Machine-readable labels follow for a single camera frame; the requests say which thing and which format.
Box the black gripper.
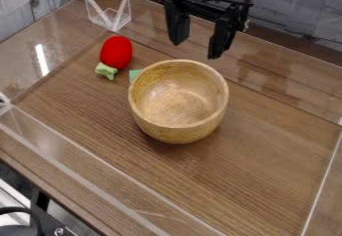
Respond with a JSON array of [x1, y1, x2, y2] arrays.
[[162, 0, 254, 59]]

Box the red plush strawberry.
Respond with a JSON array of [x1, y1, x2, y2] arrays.
[[95, 36, 134, 81]]

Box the wooden bowl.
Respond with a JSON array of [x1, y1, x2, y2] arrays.
[[128, 59, 230, 144]]

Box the clear acrylic tray walls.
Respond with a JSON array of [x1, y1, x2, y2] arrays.
[[0, 0, 342, 236]]

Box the black metal table frame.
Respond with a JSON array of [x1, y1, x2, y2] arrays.
[[28, 188, 86, 236]]

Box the black cable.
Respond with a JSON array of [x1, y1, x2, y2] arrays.
[[0, 206, 42, 236]]

